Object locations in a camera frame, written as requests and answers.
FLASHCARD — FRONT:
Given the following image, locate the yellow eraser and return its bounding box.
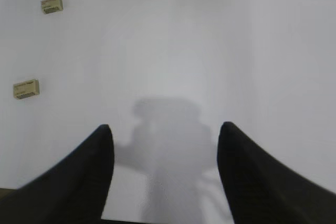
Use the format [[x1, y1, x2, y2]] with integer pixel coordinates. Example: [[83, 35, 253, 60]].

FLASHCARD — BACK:
[[13, 79, 40, 100], [40, 0, 63, 14]]

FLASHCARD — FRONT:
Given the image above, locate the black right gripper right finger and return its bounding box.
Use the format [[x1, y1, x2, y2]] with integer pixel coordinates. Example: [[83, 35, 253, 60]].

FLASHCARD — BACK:
[[217, 122, 335, 223]]

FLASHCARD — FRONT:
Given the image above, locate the yellow eraser front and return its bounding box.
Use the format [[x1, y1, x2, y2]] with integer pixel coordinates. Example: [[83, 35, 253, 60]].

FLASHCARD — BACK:
[[13, 79, 40, 100]]

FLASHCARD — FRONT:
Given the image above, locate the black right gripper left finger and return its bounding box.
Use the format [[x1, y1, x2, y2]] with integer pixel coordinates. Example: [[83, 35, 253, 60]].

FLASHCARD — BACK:
[[1, 124, 114, 223]]

